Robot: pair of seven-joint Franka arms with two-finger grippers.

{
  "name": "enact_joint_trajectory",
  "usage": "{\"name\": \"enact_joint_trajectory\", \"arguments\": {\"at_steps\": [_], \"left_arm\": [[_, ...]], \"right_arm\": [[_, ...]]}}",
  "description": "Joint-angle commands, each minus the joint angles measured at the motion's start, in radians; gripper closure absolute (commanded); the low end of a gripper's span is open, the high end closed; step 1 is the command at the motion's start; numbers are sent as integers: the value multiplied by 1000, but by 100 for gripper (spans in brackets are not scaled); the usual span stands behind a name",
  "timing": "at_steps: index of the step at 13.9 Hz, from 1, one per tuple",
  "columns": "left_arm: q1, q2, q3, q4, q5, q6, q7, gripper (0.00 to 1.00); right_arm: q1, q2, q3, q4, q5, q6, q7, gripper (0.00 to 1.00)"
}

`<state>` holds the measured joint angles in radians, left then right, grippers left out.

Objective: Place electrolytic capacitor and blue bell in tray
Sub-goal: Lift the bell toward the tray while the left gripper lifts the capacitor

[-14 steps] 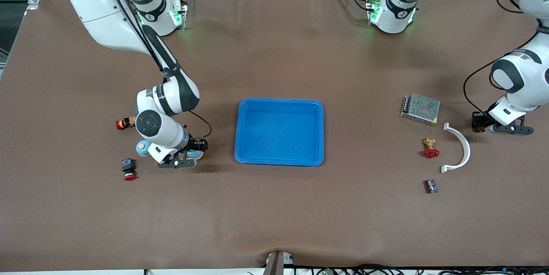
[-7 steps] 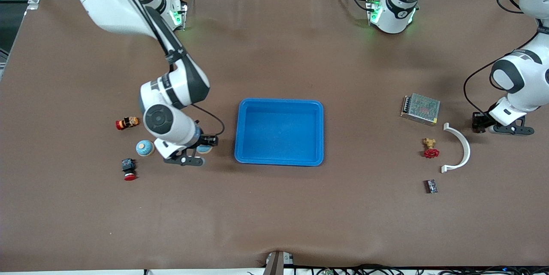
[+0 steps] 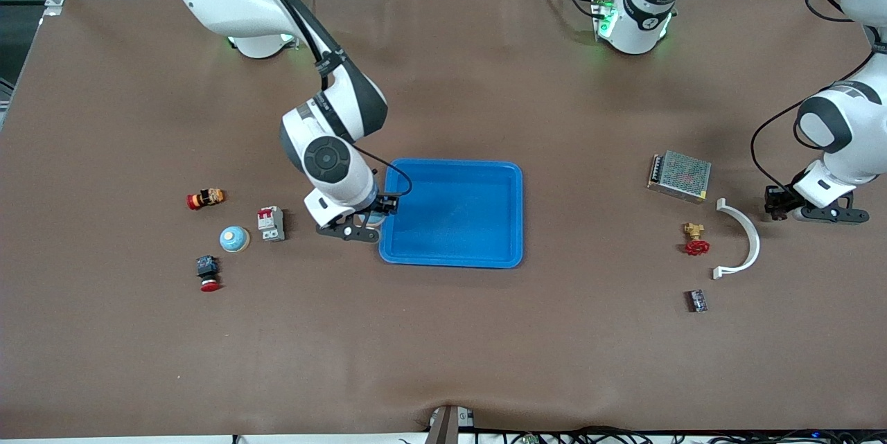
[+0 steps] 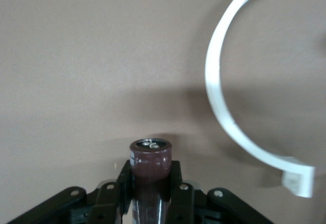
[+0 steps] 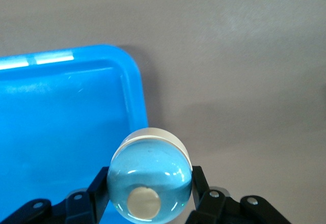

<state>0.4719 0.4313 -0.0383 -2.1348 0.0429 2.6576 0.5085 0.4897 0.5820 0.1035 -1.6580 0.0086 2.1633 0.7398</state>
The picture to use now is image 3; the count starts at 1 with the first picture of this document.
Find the blue plastic tray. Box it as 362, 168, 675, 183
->
378, 158, 525, 269

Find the orange red push button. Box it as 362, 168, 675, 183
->
186, 188, 227, 211

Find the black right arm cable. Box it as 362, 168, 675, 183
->
239, 0, 414, 199

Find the metal mesh power supply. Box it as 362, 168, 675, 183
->
647, 150, 712, 205

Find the white curved pipe clamp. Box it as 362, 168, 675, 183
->
712, 198, 761, 281

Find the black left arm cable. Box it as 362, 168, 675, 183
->
750, 0, 887, 199

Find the red black emergency stop button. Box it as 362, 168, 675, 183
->
195, 255, 222, 293

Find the grey metal bracket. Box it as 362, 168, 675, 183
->
424, 405, 477, 444

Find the brown table mat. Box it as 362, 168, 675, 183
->
0, 0, 887, 439

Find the white red circuit breaker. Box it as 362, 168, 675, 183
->
257, 206, 286, 243

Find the brass valve red handle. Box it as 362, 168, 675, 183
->
682, 222, 711, 257

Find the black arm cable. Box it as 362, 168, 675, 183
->
239, 0, 414, 199
750, 0, 887, 199

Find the black cable bundle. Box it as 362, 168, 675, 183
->
398, 425, 887, 444

